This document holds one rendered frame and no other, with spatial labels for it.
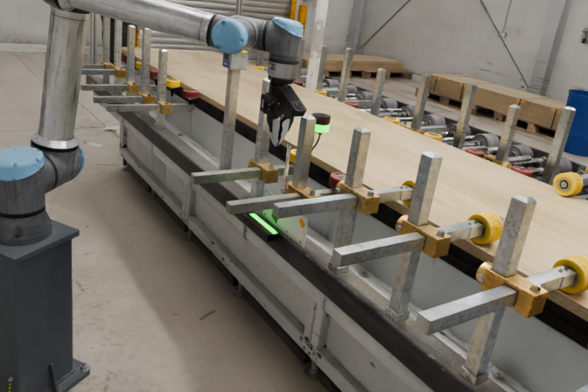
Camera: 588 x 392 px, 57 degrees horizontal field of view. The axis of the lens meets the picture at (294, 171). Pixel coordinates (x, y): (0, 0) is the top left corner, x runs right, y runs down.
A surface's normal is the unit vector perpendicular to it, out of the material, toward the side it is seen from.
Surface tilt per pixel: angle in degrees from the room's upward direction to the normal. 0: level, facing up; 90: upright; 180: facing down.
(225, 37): 91
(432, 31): 90
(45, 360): 90
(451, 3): 90
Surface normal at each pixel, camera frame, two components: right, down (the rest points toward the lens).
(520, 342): -0.83, 0.08
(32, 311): 0.90, 0.25
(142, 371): 0.13, -0.94
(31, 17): 0.57, 0.34
